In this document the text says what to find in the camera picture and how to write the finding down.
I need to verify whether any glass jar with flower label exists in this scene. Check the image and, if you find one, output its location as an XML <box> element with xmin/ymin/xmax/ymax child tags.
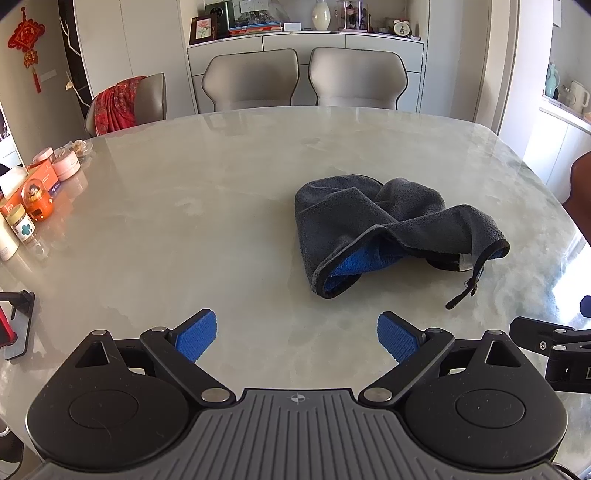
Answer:
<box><xmin>6</xmin><ymin>204</ymin><xmax>36</xmax><ymax>240</ymax></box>

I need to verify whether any green box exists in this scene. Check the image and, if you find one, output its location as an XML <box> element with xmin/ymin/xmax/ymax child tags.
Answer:
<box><xmin>205</xmin><ymin>1</ymin><xmax>234</xmax><ymax>39</ymax></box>

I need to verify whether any clear display case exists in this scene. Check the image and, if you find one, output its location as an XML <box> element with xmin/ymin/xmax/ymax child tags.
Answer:
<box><xmin>336</xmin><ymin>0</ymin><xmax>373</xmax><ymax>32</ymax></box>

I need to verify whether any black phone stand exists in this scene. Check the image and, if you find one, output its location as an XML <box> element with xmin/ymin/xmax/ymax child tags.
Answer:
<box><xmin>0</xmin><ymin>291</ymin><xmax>36</xmax><ymax>361</ymax></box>

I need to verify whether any stack of books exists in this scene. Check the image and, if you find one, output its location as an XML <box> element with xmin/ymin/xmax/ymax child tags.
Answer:
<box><xmin>228</xmin><ymin>21</ymin><xmax>283</xmax><ymax>37</ymax></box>

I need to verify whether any orange snow globe toy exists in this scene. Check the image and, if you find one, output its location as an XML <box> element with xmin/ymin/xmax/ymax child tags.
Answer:
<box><xmin>21</xmin><ymin>178</ymin><xmax>53</xmax><ymax>223</ymax></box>

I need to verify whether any mint green thermos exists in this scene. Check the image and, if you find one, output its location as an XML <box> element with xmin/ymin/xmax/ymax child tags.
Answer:
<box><xmin>545</xmin><ymin>62</ymin><xmax>561</xmax><ymax>98</ymax></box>

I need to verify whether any grey and blue towel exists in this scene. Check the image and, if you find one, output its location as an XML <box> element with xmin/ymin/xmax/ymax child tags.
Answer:
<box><xmin>294</xmin><ymin>174</ymin><xmax>510</xmax><ymax>310</ymax></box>

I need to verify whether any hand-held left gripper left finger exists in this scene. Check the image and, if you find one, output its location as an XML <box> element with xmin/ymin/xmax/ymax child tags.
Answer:
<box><xmin>74</xmin><ymin>309</ymin><xmax>236</xmax><ymax>405</ymax></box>

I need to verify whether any beige upholstered dining chair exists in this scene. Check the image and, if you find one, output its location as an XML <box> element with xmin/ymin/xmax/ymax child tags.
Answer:
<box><xmin>84</xmin><ymin>73</ymin><xmax>167</xmax><ymax>137</ymax></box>
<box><xmin>202</xmin><ymin>48</ymin><xmax>300</xmax><ymax>112</ymax></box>
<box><xmin>308</xmin><ymin>47</ymin><xmax>408</xmax><ymax>110</ymax></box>

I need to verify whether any red knot wall ornament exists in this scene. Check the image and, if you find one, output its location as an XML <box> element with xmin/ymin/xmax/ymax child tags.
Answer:
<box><xmin>7</xmin><ymin>7</ymin><xmax>46</xmax><ymax>94</ymax></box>

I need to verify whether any white side counter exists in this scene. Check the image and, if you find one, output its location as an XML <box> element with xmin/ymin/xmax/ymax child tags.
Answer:
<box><xmin>524</xmin><ymin>96</ymin><xmax>591</xmax><ymax>205</ymax></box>

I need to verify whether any red patterned cloth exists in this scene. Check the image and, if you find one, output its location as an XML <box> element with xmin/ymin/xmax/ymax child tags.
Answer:
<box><xmin>93</xmin><ymin>76</ymin><xmax>148</xmax><ymax>136</ymax></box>

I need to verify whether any white branch decoration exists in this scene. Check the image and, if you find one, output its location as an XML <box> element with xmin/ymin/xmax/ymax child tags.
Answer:
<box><xmin>59</xmin><ymin>21</ymin><xmax>93</xmax><ymax>109</ymax></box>

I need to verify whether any white electric kettle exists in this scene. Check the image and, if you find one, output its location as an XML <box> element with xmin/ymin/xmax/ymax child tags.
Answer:
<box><xmin>557</xmin><ymin>80</ymin><xmax>591</xmax><ymax>114</ymax></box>

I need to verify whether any white sideboard cabinet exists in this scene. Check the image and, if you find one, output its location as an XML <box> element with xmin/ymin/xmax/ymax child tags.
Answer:
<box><xmin>187</xmin><ymin>31</ymin><xmax>426</xmax><ymax>114</ymax></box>

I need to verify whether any orange carton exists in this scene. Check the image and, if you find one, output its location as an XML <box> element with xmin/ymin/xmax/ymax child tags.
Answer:
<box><xmin>0</xmin><ymin>166</ymin><xmax>59</xmax><ymax>219</ymax></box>

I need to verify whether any brown chair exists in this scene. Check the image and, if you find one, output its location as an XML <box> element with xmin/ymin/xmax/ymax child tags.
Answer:
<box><xmin>570</xmin><ymin>151</ymin><xmax>591</xmax><ymax>223</ymax></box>

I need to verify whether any white vase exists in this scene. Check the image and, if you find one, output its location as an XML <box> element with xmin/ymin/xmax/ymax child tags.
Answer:
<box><xmin>311</xmin><ymin>0</ymin><xmax>332</xmax><ymax>31</ymax></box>

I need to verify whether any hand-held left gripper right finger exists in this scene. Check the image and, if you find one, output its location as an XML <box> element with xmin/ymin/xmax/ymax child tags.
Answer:
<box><xmin>358</xmin><ymin>311</ymin><xmax>525</xmax><ymax>407</ymax></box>

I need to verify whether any white bottle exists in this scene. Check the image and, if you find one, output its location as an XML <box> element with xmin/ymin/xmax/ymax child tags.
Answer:
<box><xmin>0</xmin><ymin>224</ymin><xmax>20</xmax><ymax>262</ymax></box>

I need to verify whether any dark framed flower picture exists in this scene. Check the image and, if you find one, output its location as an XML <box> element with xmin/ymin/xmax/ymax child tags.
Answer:
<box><xmin>189</xmin><ymin>15</ymin><xmax>218</xmax><ymax>45</ymax></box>

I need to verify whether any clear snack bag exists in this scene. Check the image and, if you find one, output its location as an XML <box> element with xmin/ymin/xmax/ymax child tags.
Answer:
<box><xmin>54</xmin><ymin>140</ymin><xmax>93</xmax><ymax>160</ymax></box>

